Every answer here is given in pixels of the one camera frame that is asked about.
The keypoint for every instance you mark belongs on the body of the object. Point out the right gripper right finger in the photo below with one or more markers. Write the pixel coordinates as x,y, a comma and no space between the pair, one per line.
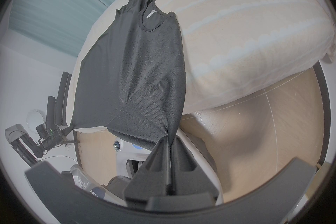
193,181

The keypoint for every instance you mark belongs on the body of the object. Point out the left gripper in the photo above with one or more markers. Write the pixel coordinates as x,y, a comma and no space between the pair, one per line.
55,140

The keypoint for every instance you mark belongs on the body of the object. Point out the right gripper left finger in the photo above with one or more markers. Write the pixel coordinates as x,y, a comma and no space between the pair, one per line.
149,181

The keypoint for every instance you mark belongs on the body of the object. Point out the black T-shirt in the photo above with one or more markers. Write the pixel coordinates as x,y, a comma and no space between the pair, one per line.
131,65

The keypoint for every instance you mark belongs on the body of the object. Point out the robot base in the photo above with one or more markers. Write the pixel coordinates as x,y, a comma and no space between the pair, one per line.
189,162

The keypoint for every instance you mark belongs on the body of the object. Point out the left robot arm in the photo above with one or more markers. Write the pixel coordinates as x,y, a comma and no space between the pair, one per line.
26,144

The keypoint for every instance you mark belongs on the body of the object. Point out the bed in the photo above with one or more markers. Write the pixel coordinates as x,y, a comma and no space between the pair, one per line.
249,34

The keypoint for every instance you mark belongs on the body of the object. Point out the round white mirror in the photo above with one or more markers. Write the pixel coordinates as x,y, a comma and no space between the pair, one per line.
35,122

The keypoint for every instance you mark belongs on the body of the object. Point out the black chest of drawers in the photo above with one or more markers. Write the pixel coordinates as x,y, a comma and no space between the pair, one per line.
65,97

